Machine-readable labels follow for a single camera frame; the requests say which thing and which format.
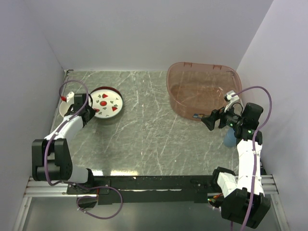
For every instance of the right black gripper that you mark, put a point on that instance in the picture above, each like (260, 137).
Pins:
(210, 121)

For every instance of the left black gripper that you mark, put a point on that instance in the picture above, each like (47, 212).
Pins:
(92, 112)

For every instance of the white watermelon pattern plate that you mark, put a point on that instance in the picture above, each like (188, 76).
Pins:
(107, 103)

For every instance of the red rimmed cream plate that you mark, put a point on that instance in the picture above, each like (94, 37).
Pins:
(107, 88)

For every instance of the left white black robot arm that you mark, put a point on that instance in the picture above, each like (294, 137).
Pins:
(51, 158)

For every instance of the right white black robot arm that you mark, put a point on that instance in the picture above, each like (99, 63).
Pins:
(242, 199)

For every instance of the translucent pink plastic bin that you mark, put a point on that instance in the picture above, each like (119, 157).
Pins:
(197, 89)

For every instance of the cream ceramic bowl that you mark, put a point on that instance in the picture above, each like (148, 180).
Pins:
(64, 107)

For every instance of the blue plastic cup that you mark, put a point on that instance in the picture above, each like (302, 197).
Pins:
(230, 140)

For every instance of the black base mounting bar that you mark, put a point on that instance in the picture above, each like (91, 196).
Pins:
(151, 189)

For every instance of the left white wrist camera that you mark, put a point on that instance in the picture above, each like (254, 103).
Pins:
(69, 98)

